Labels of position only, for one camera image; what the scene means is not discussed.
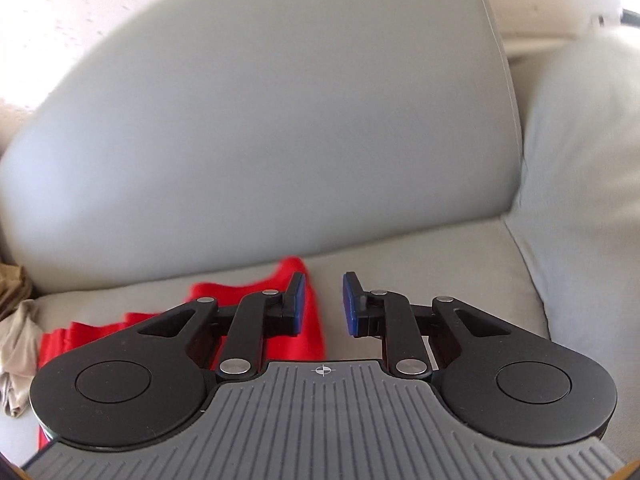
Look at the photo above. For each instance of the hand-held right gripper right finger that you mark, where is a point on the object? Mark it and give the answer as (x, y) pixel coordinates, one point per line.
(350, 305)

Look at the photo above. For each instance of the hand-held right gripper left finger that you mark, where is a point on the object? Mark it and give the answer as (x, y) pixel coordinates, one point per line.
(298, 305)

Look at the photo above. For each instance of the red pants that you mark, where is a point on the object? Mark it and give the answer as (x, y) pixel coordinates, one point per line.
(312, 330)

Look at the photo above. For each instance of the grey sofa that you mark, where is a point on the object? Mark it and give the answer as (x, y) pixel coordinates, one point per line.
(250, 110)

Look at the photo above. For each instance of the light blue cushion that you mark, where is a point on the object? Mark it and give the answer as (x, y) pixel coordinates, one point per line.
(590, 185)

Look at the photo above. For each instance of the beige garment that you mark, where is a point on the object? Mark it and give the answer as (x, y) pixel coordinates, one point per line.
(20, 345)

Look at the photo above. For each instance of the khaki garment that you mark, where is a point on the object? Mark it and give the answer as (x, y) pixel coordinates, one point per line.
(12, 285)

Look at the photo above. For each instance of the dark-framed window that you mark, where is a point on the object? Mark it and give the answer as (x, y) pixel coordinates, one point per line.
(631, 16)

